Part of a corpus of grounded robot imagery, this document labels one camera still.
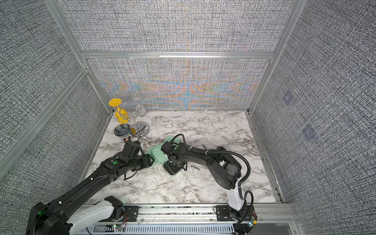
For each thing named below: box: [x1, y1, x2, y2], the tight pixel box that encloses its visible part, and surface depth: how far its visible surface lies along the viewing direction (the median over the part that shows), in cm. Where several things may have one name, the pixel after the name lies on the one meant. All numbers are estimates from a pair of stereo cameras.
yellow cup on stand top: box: [108, 97, 122, 111], surface depth 92 cm
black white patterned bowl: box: [113, 123, 132, 138], surface depth 106 cm
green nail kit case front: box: [143, 142, 162, 162], surface depth 92 cm
